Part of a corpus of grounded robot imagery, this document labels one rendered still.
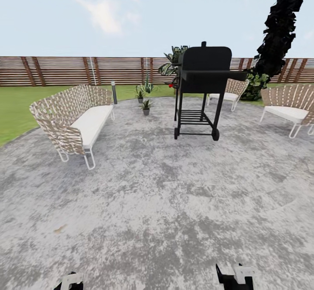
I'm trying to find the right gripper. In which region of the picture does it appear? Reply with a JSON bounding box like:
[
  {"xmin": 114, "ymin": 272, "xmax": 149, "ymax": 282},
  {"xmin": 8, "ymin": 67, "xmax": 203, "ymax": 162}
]
[{"xmin": 216, "ymin": 264, "xmax": 253, "ymax": 290}]

